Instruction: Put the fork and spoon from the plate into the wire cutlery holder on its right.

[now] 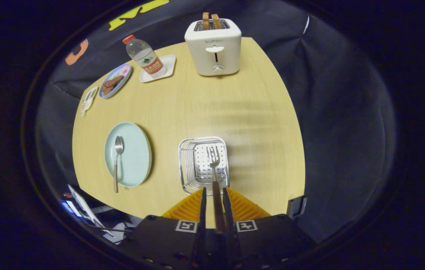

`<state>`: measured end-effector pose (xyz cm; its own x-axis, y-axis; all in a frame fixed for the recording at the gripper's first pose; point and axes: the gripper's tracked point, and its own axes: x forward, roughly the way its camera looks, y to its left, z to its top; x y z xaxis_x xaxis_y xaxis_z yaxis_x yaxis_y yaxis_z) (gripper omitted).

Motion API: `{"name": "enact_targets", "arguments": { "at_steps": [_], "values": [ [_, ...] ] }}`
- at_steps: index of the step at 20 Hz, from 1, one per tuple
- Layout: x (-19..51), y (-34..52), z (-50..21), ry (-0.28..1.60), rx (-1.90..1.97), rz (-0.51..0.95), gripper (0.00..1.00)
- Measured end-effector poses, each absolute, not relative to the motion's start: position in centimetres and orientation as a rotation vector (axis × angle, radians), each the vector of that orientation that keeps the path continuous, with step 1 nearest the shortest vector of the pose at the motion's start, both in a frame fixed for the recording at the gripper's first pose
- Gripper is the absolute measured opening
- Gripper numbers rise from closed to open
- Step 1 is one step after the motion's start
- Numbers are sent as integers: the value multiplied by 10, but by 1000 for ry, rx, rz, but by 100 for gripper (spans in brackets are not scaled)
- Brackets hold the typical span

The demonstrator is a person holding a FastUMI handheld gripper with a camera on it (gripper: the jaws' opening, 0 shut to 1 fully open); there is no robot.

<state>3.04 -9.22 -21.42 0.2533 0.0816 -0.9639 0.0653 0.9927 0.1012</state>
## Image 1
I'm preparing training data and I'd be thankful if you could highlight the black backdrop cloth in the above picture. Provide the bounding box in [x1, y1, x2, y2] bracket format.
[36, 0, 397, 244]

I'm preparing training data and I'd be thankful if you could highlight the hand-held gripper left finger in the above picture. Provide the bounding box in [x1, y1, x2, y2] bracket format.
[121, 187, 208, 270]

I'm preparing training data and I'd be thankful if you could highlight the white square coaster tray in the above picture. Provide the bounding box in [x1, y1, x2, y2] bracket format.
[139, 55, 176, 83]

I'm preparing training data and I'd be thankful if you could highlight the square metal wire basket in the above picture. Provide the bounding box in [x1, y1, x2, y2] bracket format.
[178, 136, 230, 195]

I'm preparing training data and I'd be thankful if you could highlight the thin dark cable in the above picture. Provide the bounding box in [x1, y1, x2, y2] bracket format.
[89, 224, 135, 232]

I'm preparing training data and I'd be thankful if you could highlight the white toaster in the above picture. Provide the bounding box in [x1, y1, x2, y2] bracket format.
[184, 18, 242, 77]

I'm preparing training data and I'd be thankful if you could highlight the blue plate with sausages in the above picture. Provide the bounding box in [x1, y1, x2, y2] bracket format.
[99, 63, 133, 99]

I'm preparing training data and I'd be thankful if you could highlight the wooden-handled metal spoon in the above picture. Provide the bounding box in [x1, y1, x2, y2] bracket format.
[113, 136, 124, 194]

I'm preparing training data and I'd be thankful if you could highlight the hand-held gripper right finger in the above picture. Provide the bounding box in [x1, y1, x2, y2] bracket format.
[222, 187, 316, 270]

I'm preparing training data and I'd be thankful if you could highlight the black table edge clamp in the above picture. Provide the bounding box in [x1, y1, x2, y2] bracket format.
[287, 195, 307, 219]

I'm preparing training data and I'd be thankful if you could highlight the clear red-capped water bottle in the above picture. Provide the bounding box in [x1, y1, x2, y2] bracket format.
[122, 34, 167, 78]

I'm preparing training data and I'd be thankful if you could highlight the white flat object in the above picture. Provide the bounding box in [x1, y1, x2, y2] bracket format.
[67, 184, 115, 237]

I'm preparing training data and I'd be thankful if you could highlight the wooden-handled metal fork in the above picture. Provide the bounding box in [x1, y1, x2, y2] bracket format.
[206, 145, 227, 235]

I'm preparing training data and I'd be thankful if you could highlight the light green plate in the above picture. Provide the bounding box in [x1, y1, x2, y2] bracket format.
[104, 122, 152, 188]

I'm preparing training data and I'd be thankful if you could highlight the white divided condiment dish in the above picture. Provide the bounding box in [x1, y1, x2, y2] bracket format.
[81, 86, 99, 116]

